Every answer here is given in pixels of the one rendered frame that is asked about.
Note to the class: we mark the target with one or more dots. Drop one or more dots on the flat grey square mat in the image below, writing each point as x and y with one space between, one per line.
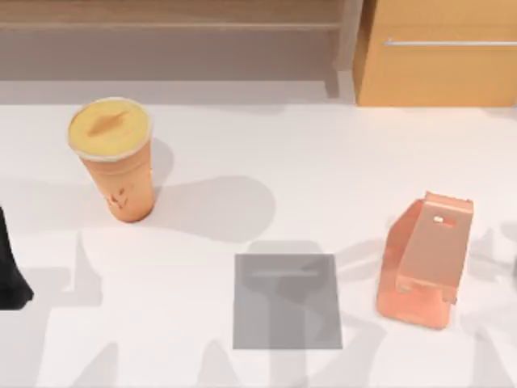
287 307

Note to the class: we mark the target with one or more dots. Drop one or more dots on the orange cup with yellow lid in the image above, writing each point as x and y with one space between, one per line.
121 178

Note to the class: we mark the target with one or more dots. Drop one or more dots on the copper pink phone stand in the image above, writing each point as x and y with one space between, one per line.
420 266

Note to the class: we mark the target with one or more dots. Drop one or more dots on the wooden open shelf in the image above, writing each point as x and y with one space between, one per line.
169 28

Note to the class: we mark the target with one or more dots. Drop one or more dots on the wooden cupboard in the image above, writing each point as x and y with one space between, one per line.
436 77

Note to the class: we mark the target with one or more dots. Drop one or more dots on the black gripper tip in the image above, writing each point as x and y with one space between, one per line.
10 279

